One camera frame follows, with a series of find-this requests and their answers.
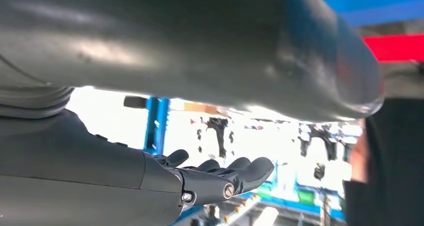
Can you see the ceiling light strip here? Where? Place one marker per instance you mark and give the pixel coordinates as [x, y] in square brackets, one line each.
[265, 218]

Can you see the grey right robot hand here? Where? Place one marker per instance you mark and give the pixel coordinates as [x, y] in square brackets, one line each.
[99, 171]

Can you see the blue steel shelf rack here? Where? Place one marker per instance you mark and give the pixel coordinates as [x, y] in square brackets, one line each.
[381, 5]

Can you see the black hard case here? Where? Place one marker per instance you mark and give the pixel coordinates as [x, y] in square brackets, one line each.
[135, 102]

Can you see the person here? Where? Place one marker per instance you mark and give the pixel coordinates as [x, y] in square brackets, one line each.
[397, 168]

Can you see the red barrier tape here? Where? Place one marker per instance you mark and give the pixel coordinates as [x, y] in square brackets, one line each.
[397, 48]

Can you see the green plastic crate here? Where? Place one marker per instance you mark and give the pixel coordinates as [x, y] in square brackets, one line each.
[306, 198]
[265, 191]

